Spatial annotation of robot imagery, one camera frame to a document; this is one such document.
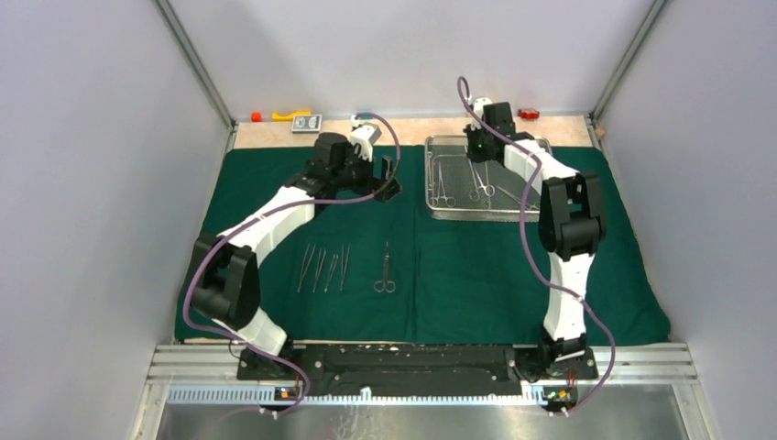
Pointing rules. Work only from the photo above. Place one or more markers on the yellow toy piece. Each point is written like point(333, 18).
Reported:
point(277, 117)

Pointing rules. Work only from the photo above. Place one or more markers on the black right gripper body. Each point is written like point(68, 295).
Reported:
point(476, 145)

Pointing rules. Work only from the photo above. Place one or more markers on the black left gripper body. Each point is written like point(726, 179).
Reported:
point(355, 174)

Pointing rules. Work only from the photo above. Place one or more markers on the dark green surgical drape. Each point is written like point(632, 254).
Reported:
point(457, 282)

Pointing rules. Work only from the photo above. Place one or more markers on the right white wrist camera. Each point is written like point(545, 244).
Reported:
point(477, 105)

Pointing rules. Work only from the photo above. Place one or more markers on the steel tweezers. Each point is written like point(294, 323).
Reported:
point(344, 258)
point(305, 264)
point(330, 272)
point(321, 258)

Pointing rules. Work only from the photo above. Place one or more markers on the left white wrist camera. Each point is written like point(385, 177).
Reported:
point(363, 136)

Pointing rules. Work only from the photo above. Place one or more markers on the surgical forceps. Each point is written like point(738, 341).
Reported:
point(440, 198)

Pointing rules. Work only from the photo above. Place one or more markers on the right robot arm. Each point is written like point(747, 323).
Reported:
point(572, 218)

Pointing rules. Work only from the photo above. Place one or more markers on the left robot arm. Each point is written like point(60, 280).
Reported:
point(224, 271)

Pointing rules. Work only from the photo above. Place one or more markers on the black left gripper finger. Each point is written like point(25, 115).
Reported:
point(387, 169)
point(387, 193)

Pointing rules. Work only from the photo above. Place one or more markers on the red toy block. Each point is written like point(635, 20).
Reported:
point(529, 113)

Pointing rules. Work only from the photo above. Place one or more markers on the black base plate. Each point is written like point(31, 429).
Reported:
point(435, 383)

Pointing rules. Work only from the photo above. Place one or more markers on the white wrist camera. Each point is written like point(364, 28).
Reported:
point(363, 136)
point(477, 105)

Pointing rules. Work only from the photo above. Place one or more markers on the playing card box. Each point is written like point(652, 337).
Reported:
point(306, 124)

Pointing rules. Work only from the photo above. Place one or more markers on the metal mesh instrument tray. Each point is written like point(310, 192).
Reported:
point(450, 151)

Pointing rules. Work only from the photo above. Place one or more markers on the aluminium frame rail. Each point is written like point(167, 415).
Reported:
point(664, 363)

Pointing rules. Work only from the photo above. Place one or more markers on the surgical scissors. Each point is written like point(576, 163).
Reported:
point(385, 283)

